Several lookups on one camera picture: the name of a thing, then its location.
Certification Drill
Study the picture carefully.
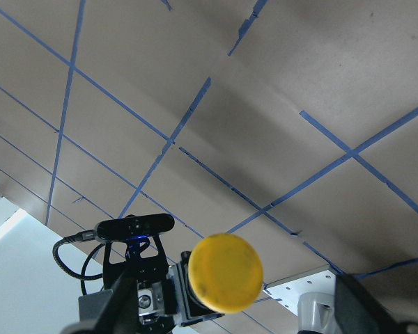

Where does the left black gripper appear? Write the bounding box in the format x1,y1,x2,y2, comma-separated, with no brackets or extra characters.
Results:
98,236,177,333

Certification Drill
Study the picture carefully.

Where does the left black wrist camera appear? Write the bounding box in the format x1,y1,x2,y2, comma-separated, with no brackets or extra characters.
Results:
94,214,175,243

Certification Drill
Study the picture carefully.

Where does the brown paper table cover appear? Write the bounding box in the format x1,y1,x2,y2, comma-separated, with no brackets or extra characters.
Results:
0,1,418,318

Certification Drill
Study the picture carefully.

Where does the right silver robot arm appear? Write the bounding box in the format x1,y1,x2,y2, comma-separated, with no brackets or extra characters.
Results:
63,266,418,333

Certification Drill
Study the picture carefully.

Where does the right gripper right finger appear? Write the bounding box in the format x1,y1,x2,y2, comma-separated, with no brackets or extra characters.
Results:
334,275,418,334

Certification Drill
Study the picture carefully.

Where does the yellow push button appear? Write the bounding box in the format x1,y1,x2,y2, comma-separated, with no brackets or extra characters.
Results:
168,233,263,327

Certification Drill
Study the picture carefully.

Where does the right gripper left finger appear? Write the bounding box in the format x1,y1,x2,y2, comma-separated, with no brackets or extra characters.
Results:
62,271,139,333

